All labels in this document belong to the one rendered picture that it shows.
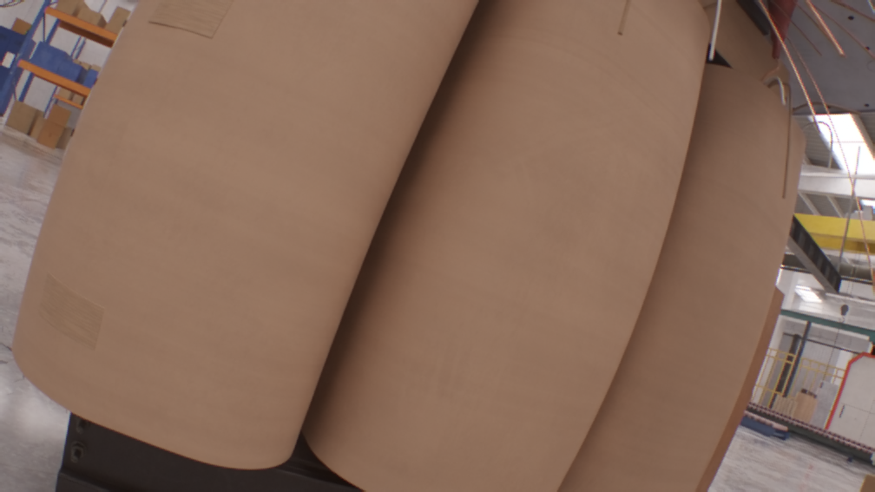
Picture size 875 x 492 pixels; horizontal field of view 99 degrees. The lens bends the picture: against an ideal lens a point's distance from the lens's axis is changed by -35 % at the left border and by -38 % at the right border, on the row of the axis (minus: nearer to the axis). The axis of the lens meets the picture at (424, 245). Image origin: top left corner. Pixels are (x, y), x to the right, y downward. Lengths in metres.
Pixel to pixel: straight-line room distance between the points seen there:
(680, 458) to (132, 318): 0.89
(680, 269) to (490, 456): 0.46
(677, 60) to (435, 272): 0.49
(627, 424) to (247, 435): 0.61
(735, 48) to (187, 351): 1.09
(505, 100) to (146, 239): 0.44
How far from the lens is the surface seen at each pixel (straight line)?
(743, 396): 2.07
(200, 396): 0.55
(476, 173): 0.64
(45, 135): 8.49
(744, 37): 1.20
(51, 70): 9.46
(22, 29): 12.22
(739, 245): 0.98
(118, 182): 0.52
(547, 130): 0.65
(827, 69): 1.51
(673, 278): 0.92
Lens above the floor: 0.49
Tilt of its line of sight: 3 degrees up
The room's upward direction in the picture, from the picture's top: 22 degrees clockwise
